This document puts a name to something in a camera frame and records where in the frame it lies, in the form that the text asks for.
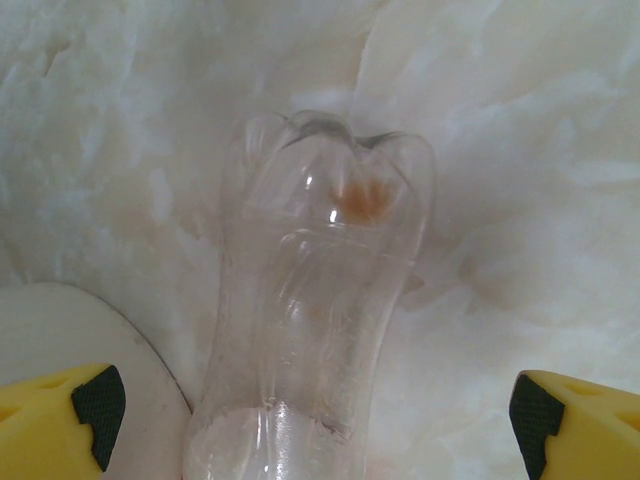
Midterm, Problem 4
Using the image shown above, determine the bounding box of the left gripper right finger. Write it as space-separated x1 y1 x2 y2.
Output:
509 369 640 480

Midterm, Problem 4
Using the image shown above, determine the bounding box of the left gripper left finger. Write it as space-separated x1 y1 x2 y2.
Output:
0 363 126 480

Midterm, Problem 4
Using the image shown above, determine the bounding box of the red-capped cola bottle red label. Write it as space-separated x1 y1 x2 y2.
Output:
180 108 437 480

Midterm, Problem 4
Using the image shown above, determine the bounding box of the white ribbed plastic bin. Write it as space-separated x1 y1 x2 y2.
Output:
0 281 195 480

